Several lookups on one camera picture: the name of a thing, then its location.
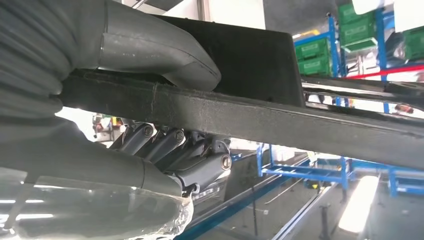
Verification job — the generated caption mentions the blue metal beam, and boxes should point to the blue metal beam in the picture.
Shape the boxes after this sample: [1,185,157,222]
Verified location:
[175,175,292,240]

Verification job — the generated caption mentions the green plastic crate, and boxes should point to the green plastic crate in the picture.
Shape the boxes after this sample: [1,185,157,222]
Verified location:
[294,38,331,61]
[297,56,332,77]
[402,25,424,62]
[337,2,379,47]

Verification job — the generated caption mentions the blue rack with green crates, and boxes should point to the blue rack with green crates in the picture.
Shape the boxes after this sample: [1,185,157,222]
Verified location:
[293,8,424,115]

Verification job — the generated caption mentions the red barrier belt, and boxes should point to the red barrier belt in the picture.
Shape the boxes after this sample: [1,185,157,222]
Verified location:
[344,64,424,80]

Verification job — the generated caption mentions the blue metal frame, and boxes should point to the blue metal frame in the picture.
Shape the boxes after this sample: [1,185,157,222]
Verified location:
[351,158,424,197]
[256,144,350,191]

